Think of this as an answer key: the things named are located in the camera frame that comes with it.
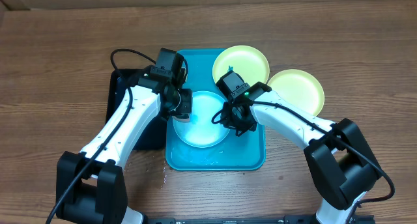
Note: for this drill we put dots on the black plastic tray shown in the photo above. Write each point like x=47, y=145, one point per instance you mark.
x=154, y=135

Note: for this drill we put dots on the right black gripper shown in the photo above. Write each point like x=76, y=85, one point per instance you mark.
x=229, y=122

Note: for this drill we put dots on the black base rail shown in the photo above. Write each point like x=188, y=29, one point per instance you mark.
x=288, y=219

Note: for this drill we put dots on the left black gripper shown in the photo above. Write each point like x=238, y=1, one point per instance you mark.
x=186, y=105

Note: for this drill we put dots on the teal plastic tray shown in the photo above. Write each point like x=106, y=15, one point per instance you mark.
x=244, y=153

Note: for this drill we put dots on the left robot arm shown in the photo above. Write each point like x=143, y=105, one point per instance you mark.
x=90, y=185

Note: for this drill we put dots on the yellow-green plate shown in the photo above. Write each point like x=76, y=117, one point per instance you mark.
x=248, y=62
x=300, y=89

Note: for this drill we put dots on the light blue plate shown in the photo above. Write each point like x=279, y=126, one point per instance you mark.
x=199, y=131

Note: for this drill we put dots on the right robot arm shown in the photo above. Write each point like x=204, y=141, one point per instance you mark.
x=341, y=163

